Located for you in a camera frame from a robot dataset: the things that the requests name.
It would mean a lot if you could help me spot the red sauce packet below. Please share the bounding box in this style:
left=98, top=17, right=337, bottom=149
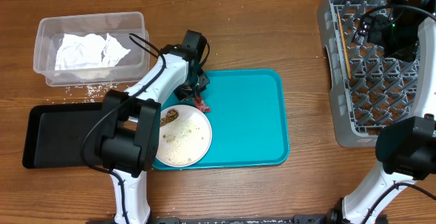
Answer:
left=193, top=95, right=211, bottom=113

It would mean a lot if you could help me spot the brown food scrap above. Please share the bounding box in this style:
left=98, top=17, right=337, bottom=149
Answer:
left=160, top=109, right=179, bottom=127

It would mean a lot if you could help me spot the white round plate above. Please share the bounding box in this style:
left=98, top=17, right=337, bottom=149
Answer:
left=156, top=105, right=213, bottom=167

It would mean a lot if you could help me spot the wooden chopstick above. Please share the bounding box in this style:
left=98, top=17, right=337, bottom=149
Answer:
left=337, top=10, right=352, bottom=80

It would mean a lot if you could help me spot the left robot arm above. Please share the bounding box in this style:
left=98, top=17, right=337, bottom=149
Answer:
left=88, top=30, right=210, bottom=223

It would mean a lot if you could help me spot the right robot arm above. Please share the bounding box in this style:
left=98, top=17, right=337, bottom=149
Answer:
left=317, top=0, right=435, bottom=223

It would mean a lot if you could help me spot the grey dishwasher rack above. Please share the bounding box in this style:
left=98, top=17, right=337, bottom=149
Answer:
left=317, top=0, right=435, bottom=147

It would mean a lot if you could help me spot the teal serving tray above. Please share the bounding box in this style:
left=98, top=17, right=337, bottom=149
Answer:
left=147, top=68, right=291, bottom=171

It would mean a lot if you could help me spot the clear plastic bin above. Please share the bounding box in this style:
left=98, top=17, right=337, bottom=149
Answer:
left=33, top=12, right=150, bottom=86

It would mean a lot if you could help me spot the black tray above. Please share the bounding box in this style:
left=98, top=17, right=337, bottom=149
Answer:
left=22, top=102, right=110, bottom=169

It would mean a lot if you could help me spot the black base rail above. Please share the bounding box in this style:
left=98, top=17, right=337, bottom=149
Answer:
left=149, top=214, right=348, bottom=224

